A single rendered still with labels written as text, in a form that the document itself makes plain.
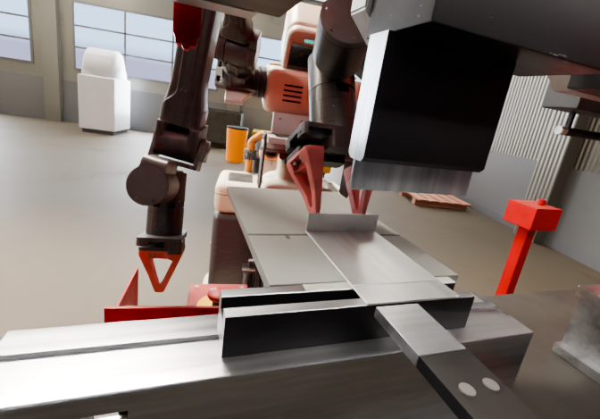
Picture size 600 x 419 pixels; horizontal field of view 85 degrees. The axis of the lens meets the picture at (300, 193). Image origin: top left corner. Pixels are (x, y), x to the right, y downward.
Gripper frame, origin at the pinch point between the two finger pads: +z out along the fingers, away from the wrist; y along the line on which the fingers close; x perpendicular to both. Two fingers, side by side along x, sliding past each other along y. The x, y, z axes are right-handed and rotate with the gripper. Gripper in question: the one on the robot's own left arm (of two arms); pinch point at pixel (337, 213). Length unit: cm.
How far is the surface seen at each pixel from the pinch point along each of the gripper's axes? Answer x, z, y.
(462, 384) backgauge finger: -18.0, 11.7, -2.8
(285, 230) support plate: 0.4, 1.9, -6.0
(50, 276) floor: 195, 7, -81
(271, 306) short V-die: -10.6, 8.3, -10.6
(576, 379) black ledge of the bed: -4.9, 18.7, 27.1
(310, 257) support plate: -5.0, 4.9, -5.5
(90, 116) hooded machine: 657, -292, -187
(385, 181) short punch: -14.3, 0.3, -3.7
